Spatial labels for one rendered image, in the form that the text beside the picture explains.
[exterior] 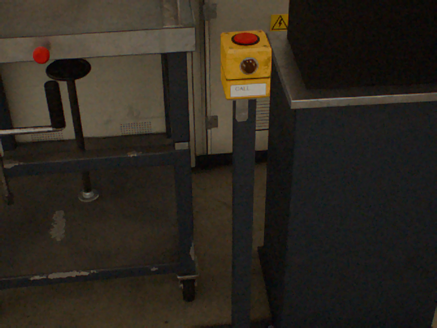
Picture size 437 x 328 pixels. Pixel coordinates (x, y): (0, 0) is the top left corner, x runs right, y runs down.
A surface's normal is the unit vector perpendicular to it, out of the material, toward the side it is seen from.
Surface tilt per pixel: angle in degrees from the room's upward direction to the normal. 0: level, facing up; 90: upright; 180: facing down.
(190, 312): 0
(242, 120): 90
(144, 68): 90
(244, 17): 90
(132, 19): 0
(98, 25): 0
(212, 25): 90
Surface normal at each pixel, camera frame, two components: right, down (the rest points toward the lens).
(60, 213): -0.01, -0.81
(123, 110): 0.12, 0.58
